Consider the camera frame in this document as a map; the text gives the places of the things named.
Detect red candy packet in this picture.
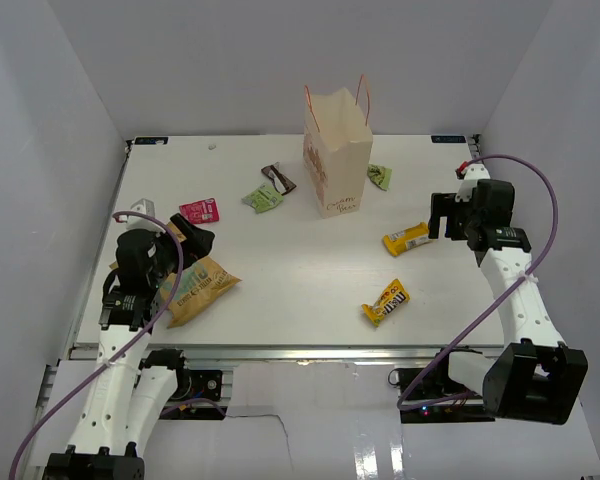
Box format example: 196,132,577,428
179,198,220,225

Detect brown kettle chips bag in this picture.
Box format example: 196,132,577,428
109,230,243,330

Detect yellow snack bar wrapper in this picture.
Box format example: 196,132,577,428
382,222,432,257

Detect light green snack packet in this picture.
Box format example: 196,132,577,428
241,183,284,214

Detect yellow M&M's candy packet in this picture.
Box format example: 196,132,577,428
362,278,410,327

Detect white paper bag orange handles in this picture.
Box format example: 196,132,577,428
303,76,373,218

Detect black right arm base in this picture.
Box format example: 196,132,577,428
387,368,495,425

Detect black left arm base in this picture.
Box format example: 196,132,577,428
161,369,226,421

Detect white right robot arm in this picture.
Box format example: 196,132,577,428
429,179,588,425

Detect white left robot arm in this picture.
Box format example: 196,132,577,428
43,214,215,479

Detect blue right corner label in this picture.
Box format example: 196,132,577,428
430,135,466,144

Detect blue corner label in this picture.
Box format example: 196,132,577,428
133,136,169,146
430,135,466,144

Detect blue left corner label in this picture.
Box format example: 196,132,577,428
133,136,169,146

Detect brown chocolate bar wrapper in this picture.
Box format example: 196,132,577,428
261,162,297,196

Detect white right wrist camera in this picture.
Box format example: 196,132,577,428
455,162,491,203

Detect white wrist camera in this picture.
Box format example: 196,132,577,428
455,162,491,203
114,198,164,233

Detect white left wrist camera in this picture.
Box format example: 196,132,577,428
114,198,164,233

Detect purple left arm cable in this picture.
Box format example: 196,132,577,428
8,210,185,480

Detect aluminium front table rail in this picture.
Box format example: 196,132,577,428
68,342,506,362

